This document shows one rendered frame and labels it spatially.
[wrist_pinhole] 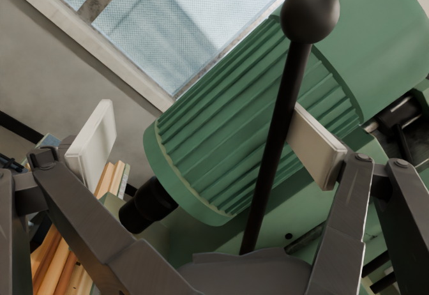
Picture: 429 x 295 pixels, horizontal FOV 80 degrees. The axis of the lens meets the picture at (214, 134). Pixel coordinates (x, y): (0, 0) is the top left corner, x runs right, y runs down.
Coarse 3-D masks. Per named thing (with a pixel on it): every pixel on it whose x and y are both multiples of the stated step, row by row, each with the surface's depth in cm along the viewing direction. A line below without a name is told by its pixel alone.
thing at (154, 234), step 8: (104, 200) 40; (112, 200) 41; (120, 200) 42; (112, 208) 40; (152, 224) 44; (160, 224) 46; (144, 232) 42; (152, 232) 43; (160, 232) 45; (168, 232) 46; (152, 240) 42; (160, 240) 43; (168, 240) 45; (160, 248) 42; (168, 248) 44; (168, 256) 42
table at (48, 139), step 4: (44, 136) 62; (48, 136) 63; (52, 136) 64; (40, 140) 60; (44, 140) 61; (48, 140) 62; (52, 140) 63; (56, 140) 64; (60, 140) 65; (36, 144) 61; (40, 144) 59; (44, 144) 60; (48, 144) 61; (52, 144) 62; (56, 144) 63; (24, 160) 53; (24, 164) 53; (28, 216) 46; (32, 216) 47; (28, 220) 46
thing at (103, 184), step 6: (108, 168) 66; (114, 168) 68; (102, 174) 65; (108, 174) 64; (102, 180) 62; (108, 180) 63; (96, 186) 62; (102, 186) 60; (108, 186) 62; (96, 192) 59; (102, 192) 59; (78, 276) 42; (72, 294) 40
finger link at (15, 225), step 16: (0, 176) 11; (0, 192) 10; (0, 208) 9; (0, 224) 9; (16, 224) 9; (0, 240) 8; (16, 240) 9; (0, 256) 8; (16, 256) 8; (0, 272) 7; (16, 272) 8; (0, 288) 7; (16, 288) 7; (32, 288) 9
